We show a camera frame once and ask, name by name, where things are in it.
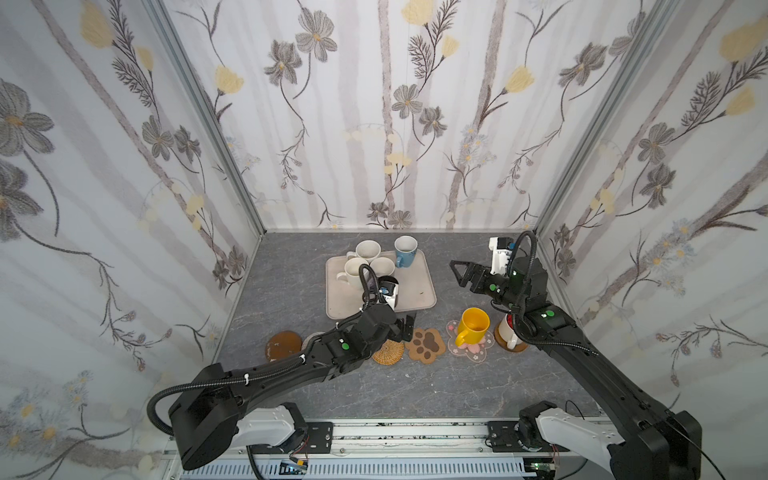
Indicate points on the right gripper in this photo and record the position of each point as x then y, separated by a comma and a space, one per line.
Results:
484, 282

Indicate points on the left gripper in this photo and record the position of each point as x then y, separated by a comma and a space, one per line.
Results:
398, 324

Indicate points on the brown paw-shaped coaster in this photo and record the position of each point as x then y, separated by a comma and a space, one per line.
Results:
425, 346

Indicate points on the beige plastic tray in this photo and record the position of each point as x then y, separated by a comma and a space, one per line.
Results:
343, 298

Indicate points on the yellow mug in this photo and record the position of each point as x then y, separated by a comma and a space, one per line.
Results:
472, 327

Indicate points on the black mug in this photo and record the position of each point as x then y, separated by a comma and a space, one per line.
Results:
390, 285

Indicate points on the white mug red inside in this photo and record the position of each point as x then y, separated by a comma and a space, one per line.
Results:
506, 335

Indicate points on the pink flower coaster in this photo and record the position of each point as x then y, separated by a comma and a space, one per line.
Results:
476, 353

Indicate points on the brown wooden round coaster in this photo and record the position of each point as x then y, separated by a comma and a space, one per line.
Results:
283, 345
521, 347

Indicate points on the white woven round coaster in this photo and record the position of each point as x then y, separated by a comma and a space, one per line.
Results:
311, 339

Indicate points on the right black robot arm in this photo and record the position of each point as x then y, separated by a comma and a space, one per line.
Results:
646, 440

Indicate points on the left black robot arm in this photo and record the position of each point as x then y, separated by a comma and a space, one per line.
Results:
222, 409

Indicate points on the lavender mug white inside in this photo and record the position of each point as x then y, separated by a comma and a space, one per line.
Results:
383, 266

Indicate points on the light blue mug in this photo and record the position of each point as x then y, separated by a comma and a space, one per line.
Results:
406, 248

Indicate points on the white speckled mug rear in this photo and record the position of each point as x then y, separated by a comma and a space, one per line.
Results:
367, 250

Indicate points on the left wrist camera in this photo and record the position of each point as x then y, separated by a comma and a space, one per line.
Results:
389, 293

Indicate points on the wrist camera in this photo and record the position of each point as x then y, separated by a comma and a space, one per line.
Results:
501, 249
389, 293

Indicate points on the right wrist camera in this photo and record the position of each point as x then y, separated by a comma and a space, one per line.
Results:
501, 249

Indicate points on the white slotted cable duct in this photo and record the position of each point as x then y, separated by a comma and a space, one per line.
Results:
407, 468

